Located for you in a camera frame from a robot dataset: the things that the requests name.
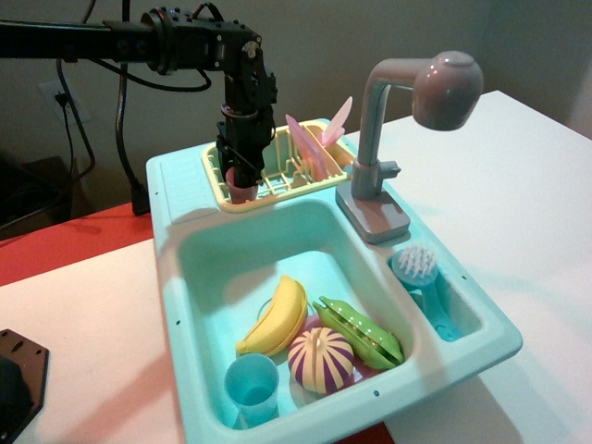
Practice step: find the green toy pea pod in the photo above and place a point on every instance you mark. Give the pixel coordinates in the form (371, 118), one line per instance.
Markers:
(375, 346)

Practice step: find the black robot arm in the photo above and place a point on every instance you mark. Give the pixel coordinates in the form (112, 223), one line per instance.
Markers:
(170, 39)

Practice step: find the yellow drying rack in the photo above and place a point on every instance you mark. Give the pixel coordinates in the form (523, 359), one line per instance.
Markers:
(283, 177)

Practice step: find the blue plastic cup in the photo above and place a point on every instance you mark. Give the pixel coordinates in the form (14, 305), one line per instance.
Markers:
(251, 383)

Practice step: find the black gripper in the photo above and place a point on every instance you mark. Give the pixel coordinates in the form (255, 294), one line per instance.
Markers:
(240, 143)

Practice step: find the pink plastic cup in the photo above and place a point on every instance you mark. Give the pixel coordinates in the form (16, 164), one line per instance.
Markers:
(237, 194)

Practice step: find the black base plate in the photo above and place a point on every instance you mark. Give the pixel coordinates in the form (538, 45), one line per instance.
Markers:
(24, 367)

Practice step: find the teal toy sink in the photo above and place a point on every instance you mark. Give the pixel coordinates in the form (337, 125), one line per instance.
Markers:
(218, 272)

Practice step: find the pink plate in rack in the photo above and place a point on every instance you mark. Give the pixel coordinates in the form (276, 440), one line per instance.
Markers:
(308, 150)

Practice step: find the teal dish brush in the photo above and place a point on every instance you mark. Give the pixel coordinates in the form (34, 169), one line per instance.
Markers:
(416, 268)

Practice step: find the red cloth mat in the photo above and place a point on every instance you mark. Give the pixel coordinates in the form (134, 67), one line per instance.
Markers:
(47, 249)

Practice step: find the yellow toy banana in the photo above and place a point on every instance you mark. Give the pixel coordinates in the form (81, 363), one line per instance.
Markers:
(279, 324)

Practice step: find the grey toy faucet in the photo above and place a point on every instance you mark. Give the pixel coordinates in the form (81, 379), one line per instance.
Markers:
(445, 91)

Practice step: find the purple striped toy onion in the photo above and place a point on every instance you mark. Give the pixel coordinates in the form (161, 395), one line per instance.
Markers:
(321, 360)

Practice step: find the white wall outlet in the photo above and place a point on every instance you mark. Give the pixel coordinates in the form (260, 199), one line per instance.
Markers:
(50, 90)

